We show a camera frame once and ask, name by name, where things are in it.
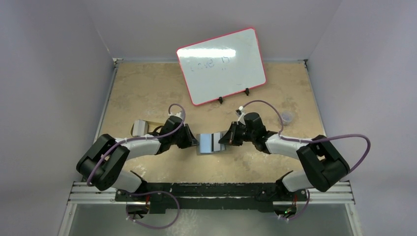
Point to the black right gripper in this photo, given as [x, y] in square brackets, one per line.
[234, 133]

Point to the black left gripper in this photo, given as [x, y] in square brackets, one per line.
[188, 142]

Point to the grey credit card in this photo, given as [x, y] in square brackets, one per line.
[208, 143]

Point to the grey leather card holder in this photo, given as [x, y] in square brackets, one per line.
[224, 147]

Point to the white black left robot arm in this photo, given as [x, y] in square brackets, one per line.
[102, 165]

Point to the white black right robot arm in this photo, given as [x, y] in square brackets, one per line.
[322, 164]

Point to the beige plastic tray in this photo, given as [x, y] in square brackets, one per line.
[152, 126]

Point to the small clear plastic cup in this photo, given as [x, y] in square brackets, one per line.
[287, 118]

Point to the red framed whiteboard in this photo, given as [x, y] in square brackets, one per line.
[222, 66]

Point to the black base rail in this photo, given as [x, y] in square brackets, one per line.
[160, 208]

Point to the aluminium frame rail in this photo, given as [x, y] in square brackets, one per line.
[341, 193]

